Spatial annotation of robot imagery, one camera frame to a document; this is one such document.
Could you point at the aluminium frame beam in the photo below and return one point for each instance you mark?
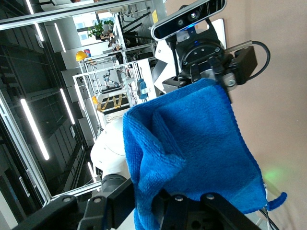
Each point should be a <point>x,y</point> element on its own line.
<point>72,12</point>

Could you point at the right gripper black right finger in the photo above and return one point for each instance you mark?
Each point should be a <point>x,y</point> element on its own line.
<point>204,215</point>

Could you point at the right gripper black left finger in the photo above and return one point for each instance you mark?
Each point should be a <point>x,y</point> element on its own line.
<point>105,210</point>

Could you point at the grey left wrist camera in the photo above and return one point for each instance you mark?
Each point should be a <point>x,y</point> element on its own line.
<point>182,22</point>

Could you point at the white ceiling light strip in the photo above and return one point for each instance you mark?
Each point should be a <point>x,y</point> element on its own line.
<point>60,37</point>
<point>34,129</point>
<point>38,30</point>
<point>67,106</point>

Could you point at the blue hanging gadget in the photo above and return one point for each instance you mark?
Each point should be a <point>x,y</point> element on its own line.
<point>142,88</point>

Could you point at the white metal frame cage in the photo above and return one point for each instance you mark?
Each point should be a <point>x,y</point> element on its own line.
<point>144,69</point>

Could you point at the green potted plant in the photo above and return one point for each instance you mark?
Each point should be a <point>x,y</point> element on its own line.
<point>98,30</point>

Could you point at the blue microfibre towel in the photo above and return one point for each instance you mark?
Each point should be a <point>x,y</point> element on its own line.
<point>199,134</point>

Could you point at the yellow hard hat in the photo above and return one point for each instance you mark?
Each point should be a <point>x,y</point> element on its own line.
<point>81,55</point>

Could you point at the yellow black striped panel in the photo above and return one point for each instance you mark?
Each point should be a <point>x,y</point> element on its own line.
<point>112,103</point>

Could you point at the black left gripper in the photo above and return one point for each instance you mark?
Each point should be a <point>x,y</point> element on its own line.
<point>201,52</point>

